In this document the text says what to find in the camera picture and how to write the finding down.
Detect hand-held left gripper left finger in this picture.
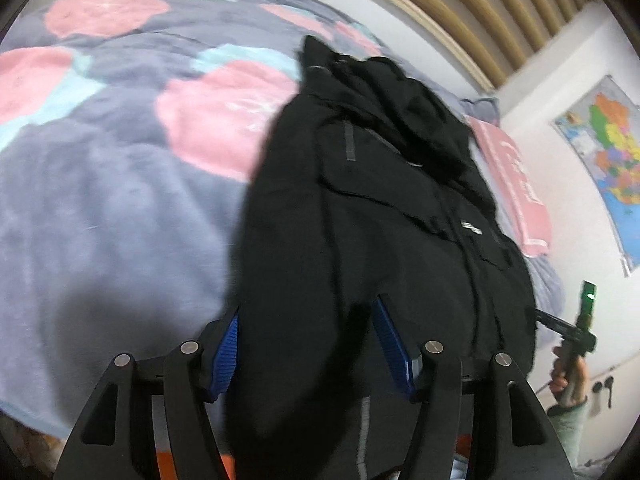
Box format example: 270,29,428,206
52,305,241,480

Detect pink pillow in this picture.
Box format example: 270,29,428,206
465,115,553,258

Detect person's right hand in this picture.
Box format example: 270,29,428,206
549,345,590,409

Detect wooden slatted headboard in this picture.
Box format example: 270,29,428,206
320,0,601,93

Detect black hooded jacket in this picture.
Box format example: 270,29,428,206
222,35,541,480

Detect grey pillow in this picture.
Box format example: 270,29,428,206
457,96,501,128

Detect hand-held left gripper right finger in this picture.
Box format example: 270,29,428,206
371,294,573,480

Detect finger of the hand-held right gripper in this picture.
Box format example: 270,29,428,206
530,307,563,335

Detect grey floral blanket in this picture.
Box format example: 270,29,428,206
0,0,566,441

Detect colourful wall map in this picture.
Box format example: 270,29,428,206
552,75,640,278

